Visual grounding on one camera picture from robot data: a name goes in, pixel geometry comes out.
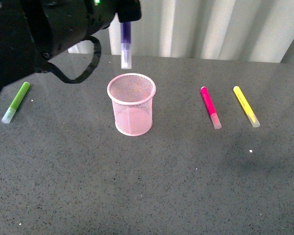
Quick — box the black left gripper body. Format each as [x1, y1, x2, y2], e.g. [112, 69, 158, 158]
[0, 0, 118, 92]

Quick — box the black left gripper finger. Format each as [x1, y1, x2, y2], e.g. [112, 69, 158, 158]
[118, 0, 142, 23]

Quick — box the purple marker pen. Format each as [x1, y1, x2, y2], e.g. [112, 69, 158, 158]
[121, 22, 132, 70]

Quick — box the pink marker pen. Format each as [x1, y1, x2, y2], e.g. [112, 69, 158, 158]
[200, 87, 221, 129]

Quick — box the pink mesh pen cup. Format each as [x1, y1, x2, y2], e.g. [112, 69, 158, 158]
[107, 73, 156, 136]

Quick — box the green marker pen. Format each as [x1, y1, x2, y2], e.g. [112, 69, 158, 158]
[1, 82, 30, 124]

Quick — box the white pleated curtain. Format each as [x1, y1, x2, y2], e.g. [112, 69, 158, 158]
[68, 0, 294, 65]

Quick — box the yellow marker pen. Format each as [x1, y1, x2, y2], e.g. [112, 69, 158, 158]
[233, 86, 260, 128]

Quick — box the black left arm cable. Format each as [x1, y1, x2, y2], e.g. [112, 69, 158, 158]
[47, 36, 102, 84]

